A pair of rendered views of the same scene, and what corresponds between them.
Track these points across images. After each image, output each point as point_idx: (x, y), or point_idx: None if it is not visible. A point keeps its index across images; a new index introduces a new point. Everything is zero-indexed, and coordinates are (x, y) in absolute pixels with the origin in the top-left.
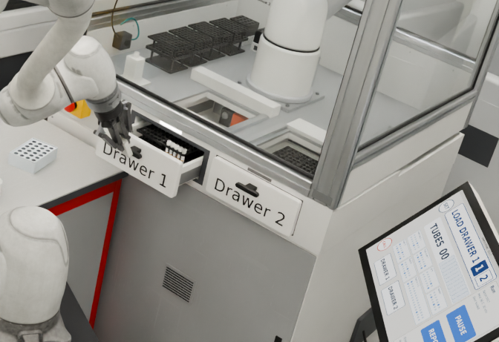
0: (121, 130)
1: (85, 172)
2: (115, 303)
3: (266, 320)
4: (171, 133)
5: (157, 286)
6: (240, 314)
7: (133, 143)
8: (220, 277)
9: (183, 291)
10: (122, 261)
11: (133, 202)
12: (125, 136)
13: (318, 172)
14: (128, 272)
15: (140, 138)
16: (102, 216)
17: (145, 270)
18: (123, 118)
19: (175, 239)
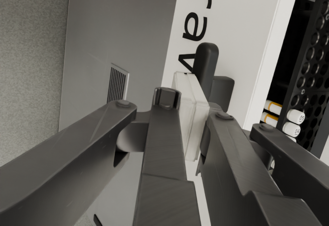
0: (210, 194)
1: None
2: None
3: (110, 221)
4: (328, 106)
5: (110, 56)
6: (108, 184)
7: (241, 73)
8: (129, 167)
9: (111, 100)
10: None
11: None
12: (200, 166)
13: None
14: (114, 5)
15: (298, 7)
16: None
17: (119, 36)
18: (310, 201)
19: (151, 93)
